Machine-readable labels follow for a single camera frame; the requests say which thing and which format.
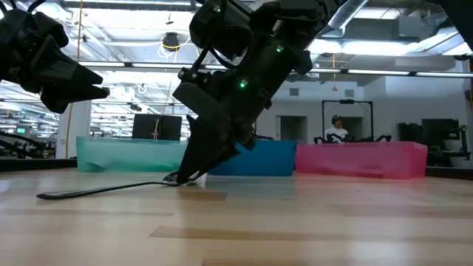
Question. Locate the grey door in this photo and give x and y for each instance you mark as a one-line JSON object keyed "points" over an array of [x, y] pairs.
{"points": [[293, 129]]}

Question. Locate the black stand frame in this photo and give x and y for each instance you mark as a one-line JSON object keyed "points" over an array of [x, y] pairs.
{"points": [[347, 101]]}

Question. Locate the long ceiling light bar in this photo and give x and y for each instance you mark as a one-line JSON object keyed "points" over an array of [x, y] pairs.
{"points": [[369, 71]]}

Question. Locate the translucent pink plastic bin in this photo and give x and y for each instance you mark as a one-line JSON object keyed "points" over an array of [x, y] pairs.
{"points": [[362, 160]]}

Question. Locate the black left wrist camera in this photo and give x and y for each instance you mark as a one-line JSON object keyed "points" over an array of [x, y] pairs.
{"points": [[51, 31]]}

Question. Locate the blue plastic bin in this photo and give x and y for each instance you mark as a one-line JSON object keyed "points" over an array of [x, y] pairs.
{"points": [[266, 159]]}

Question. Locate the yellow hanging pendant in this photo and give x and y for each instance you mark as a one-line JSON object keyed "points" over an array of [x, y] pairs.
{"points": [[334, 88]]}

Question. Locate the green exit sign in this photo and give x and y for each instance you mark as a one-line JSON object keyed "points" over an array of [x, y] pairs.
{"points": [[21, 130]]}

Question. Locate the translucent teal plastic bin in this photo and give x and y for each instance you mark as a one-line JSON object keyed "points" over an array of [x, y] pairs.
{"points": [[129, 153]]}

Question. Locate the person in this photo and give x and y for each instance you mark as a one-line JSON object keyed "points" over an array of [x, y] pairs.
{"points": [[337, 132]]}

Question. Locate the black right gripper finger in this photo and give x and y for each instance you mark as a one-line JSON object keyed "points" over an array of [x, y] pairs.
{"points": [[207, 147], [247, 138]]}

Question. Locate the black background robot arm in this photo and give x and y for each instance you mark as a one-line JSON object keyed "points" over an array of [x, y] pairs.
{"points": [[380, 138], [18, 146]]}

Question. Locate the black metal spoon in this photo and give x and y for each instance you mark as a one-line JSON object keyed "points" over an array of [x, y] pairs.
{"points": [[92, 191]]}

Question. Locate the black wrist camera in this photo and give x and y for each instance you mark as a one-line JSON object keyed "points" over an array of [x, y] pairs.
{"points": [[51, 31], [221, 26]]}

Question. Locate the smooth silver ventilation duct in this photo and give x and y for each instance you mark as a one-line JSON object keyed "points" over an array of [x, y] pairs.
{"points": [[343, 14]]}

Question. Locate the white column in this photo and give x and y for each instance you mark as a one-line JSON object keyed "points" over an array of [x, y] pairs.
{"points": [[79, 125]]}

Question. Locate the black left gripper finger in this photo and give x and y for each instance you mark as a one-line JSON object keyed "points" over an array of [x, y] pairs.
{"points": [[63, 74], [66, 98]]}

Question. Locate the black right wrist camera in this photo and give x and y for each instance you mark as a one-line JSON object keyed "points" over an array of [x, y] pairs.
{"points": [[221, 26]]}

